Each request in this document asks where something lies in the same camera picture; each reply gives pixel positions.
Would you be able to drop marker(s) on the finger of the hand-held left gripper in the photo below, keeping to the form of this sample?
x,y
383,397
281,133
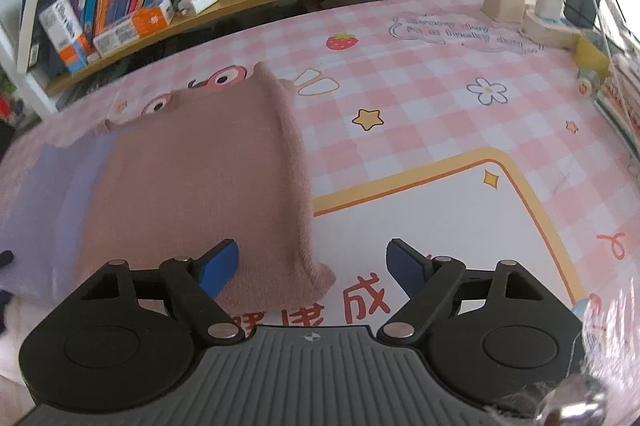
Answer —
x,y
5,258

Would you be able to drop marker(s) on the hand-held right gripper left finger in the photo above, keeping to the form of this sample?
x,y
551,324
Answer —
x,y
217,268

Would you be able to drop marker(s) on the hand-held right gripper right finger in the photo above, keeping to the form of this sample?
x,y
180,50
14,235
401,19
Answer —
x,y
406,268

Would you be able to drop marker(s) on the pink and purple knit sweater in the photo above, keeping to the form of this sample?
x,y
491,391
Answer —
x,y
200,165

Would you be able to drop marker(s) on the pink checked cartoon desk mat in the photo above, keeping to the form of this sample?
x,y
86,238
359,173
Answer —
x,y
425,80

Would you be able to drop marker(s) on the clear plastic wrap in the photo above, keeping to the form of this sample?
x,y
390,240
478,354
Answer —
x,y
605,356

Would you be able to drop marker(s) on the tall white and orange box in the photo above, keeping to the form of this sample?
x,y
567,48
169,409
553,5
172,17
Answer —
x,y
65,33

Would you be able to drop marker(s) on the long white and orange box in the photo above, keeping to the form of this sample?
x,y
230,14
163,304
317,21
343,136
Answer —
x,y
132,26

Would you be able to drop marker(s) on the white charger block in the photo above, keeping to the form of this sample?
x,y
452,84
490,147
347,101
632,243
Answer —
x,y
198,1

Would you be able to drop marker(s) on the white power strip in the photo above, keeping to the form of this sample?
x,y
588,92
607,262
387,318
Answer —
x,y
550,33

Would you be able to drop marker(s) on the yellow box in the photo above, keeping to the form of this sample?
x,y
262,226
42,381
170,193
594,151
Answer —
x,y
592,53

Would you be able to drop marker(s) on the black power adapter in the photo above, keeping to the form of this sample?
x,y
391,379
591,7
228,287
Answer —
x,y
580,3

